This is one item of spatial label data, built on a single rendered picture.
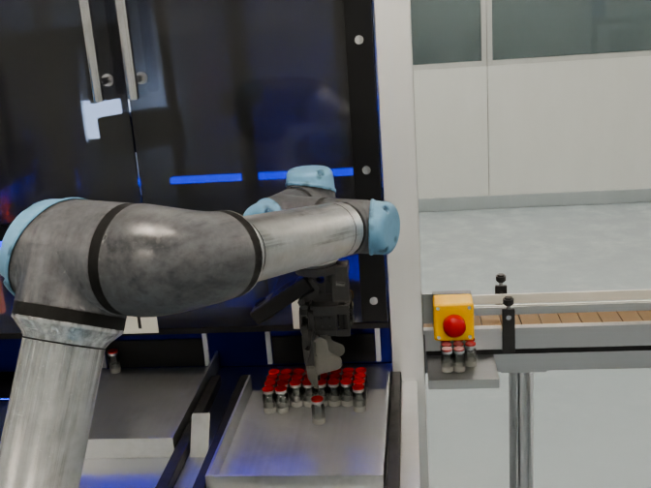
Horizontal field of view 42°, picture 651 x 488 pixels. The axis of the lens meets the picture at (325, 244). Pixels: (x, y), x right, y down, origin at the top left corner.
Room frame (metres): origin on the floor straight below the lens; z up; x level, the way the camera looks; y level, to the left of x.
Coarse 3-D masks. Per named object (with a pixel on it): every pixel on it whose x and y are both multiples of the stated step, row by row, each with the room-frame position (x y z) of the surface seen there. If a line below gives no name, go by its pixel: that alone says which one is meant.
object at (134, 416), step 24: (216, 360) 1.53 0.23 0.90; (120, 384) 1.50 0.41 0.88; (144, 384) 1.49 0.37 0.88; (168, 384) 1.48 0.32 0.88; (192, 384) 1.47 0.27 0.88; (96, 408) 1.40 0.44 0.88; (120, 408) 1.40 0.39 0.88; (144, 408) 1.39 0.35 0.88; (168, 408) 1.38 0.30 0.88; (192, 408) 1.34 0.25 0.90; (96, 432) 1.31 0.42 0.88; (120, 432) 1.31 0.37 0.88; (144, 432) 1.30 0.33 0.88; (168, 432) 1.29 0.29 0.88; (96, 456) 1.23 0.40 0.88; (120, 456) 1.22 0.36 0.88; (144, 456) 1.22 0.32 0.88; (168, 456) 1.21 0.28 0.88
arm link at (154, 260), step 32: (128, 224) 0.79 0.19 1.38; (160, 224) 0.80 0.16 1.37; (192, 224) 0.81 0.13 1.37; (224, 224) 0.83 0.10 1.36; (256, 224) 0.89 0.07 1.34; (288, 224) 0.93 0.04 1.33; (320, 224) 0.99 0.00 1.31; (352, 224) 1.05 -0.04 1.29; (384, 224) 1.09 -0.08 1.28; (128, 256) 0.77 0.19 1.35; (160, 256) 0.77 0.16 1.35; (192, 256) 0.78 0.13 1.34; (224, 256) 0.80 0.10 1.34; (256, 256) 0.84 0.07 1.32; (288, 256) 0.91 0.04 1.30; (320, 256) 0.98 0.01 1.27; (128, 288) 0.77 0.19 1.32; (160, 288) 0.77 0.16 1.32; (192, 288) 0.78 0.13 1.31; (224, 288) 0.81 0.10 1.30
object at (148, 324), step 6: (132, 318) 1.49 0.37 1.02; (144, 318) 1.48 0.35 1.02; (150, 318) 1.48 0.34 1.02; (156, 318) 1.48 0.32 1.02; (126, 324) 1.49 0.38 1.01; (132, 324) 1.49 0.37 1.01; (138, 324) 1.48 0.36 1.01; (144, 324) 1.48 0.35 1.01; (150, 324) 1.48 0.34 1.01; (156, 324) 1.48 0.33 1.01; (126, 330) 1.49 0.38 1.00; (132, 330) 1.49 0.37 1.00; (138, 330) 1.48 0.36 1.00; (144, 330) 1.48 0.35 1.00; (150, 330) 1.48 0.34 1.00; (156, 330) 1.48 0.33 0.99
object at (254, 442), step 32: (256, 416) 1.33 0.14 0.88; (288, 416) 1.32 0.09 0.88; (352, 416) 1.30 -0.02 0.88; (384, 416) 1.29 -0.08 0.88; (224, 448) 1.20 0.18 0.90; (256, 448) 1.22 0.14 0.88; (288, 448) 1.21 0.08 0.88; (320, 448) 1.20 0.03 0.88; (352, 448) 1.20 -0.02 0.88; (384, 448) 1.13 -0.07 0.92; (224, 480) 1.09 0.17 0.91; (256, 480) 1.08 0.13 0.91; (288, 480) 1.08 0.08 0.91; (320, 480) 1.07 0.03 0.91; (352, 480) 1.07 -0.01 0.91; (384, 480) 1.08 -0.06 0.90
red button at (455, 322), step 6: (450, 318) 1.39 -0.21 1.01; (456, 318) 1.39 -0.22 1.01; (462, 318) 1.40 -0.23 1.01; (444, 324) 1.39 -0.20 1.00; (450, 324) 1.39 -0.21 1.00; (456, 324) 1.38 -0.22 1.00; (462, 324) 1.39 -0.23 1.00; (444, 330) 1.39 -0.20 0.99; (450, 330) 1.39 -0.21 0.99; (456, 330) 1.38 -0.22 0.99; (462, 330) 1.38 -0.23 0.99; (450, 336) 1.39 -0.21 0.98; (456, 336) 1.39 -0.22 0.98
